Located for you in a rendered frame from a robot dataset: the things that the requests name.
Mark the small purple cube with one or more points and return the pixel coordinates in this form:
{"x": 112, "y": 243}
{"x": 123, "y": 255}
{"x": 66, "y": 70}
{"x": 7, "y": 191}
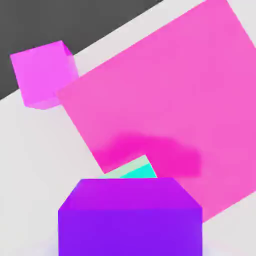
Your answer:
{"x": 130, "y": 220}

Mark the small turquoise cube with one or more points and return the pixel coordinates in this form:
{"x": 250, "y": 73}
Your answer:
{"x": 138, "y": 171}

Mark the small magenta cube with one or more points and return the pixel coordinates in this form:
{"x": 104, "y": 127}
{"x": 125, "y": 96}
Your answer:
{"x": 43, "y": 74}

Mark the large pink box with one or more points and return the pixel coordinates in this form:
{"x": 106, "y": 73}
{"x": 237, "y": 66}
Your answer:
{"x": 170, "y": 90}

